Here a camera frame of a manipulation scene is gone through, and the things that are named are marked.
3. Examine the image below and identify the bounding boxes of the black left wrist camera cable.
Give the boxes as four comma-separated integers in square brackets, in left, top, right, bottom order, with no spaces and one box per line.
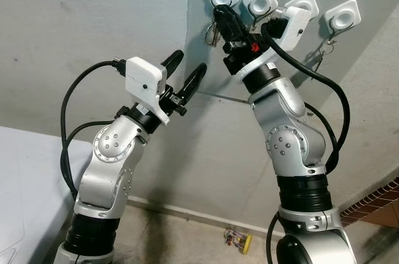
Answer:
[60,59,128,202]

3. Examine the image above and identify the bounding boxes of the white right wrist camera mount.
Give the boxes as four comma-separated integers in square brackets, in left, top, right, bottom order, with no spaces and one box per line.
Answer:
[236,6,311,79]

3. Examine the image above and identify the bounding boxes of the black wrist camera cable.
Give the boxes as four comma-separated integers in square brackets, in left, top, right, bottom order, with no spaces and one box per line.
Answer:
[60,59,128,202]
[262,19,351,174]

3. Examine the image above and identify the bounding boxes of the black right elbow cable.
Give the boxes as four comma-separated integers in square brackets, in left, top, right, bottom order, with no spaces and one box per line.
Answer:
[267,211,282,264]

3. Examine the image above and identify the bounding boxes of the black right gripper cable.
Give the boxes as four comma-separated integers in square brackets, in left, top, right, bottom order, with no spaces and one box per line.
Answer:
[304,103,340,174]

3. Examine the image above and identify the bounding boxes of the red brick tile border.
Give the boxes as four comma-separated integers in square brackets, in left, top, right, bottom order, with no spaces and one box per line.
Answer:
[340,178,399,227]

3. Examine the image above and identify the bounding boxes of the white table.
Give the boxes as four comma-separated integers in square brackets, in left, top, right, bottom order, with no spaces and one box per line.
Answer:
[0,125,94,264]

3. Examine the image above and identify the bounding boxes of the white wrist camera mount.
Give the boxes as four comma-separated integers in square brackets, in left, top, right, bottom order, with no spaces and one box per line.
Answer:
[125,57,170,124]
[236,6,311,79]

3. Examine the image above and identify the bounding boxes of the white wall skirting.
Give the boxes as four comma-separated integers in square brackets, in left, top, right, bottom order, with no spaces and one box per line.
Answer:
[128,197,281,230]

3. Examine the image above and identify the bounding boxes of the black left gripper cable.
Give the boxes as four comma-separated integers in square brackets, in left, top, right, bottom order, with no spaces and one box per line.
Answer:
[60,120,119,199]

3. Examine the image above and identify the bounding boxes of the silver keys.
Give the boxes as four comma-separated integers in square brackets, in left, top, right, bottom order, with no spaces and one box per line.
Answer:
[315,38,337,59]
[204,19,224,47]

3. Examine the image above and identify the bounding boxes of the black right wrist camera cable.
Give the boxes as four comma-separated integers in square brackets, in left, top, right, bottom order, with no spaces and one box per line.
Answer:
[262,19,351,174]

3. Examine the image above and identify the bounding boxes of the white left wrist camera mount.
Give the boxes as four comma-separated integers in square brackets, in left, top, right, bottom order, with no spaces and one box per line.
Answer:
[125,57,170,124]

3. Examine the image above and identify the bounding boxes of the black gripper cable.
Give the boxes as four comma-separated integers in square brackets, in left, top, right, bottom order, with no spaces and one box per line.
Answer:
[304,103,340,174]
[60,120,119,199]

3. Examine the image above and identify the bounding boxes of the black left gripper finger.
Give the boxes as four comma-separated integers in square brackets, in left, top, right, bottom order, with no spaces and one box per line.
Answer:
[161,50,185,72]
[180,63,208,99]

